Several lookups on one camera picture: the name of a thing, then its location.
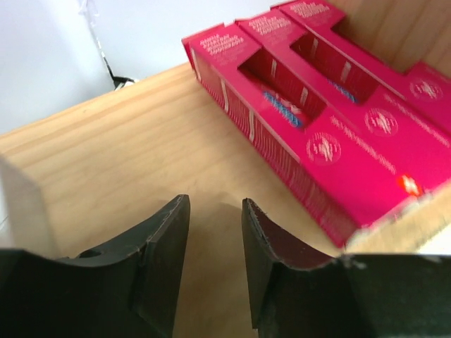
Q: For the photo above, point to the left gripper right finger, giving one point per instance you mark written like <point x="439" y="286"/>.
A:
<point x="296" y="290"/>

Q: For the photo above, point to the wooden two-tier shelf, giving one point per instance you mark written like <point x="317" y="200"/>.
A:
<point x="84" y="176"/>

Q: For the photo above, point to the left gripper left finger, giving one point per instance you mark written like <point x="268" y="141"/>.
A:
<point x="125" y="287"/>

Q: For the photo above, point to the pink toothpaste box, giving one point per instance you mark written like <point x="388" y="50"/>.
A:
<point x="354" y="70"/>
<point x="400" y="33"/>
<point x="370" y="175"/>

